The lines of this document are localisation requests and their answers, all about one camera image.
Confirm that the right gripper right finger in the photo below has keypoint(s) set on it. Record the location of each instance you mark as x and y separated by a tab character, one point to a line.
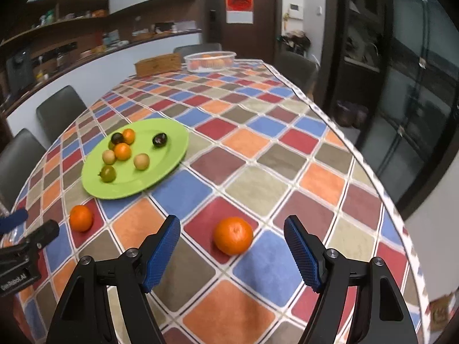
329	274

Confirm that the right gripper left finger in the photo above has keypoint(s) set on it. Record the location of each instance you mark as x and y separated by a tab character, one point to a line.
134	273

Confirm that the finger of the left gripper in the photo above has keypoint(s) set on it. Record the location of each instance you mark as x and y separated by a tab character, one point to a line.
34	242
13	220

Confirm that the tan longan fruit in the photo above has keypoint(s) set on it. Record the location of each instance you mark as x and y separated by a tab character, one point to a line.
109	157

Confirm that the orange fruit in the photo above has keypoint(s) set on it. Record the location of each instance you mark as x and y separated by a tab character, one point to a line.
122	151

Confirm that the dark plum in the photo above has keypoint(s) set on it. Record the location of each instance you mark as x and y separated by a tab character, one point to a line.
117	138
160	140

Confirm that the small orange kumquat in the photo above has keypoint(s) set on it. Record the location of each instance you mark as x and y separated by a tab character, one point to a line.
128	136

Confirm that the mandarin near plate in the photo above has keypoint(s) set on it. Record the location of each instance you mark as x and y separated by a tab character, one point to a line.
80	218

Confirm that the dark chair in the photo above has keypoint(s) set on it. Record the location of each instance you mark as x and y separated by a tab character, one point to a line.
59	111
301	71
18	160

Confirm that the green plate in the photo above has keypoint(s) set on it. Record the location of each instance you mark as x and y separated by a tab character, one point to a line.
133	158

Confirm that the mandarin right side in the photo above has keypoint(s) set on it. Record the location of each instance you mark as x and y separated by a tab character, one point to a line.
233	236

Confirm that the wooden counter shelf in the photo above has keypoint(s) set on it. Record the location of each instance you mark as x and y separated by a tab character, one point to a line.
97	73

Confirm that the checkered tablecloth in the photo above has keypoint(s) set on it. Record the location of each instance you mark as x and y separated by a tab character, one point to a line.
258	150

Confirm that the black coffee machine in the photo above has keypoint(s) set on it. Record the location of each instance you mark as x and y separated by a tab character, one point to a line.
20	72

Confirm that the dark chair right side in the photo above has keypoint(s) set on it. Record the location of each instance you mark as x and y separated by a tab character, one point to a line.
301	71

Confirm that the woven brown box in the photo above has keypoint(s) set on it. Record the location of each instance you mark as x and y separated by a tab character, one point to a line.
158	65

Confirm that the dark chair far end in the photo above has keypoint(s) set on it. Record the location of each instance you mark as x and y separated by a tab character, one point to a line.
196	48

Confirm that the clear plastic basket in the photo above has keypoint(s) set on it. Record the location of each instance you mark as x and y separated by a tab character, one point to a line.
209	61

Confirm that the brown door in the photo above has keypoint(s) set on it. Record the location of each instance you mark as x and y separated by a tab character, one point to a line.
247	27

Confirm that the red white door poster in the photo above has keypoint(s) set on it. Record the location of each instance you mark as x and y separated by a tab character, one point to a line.
239	11

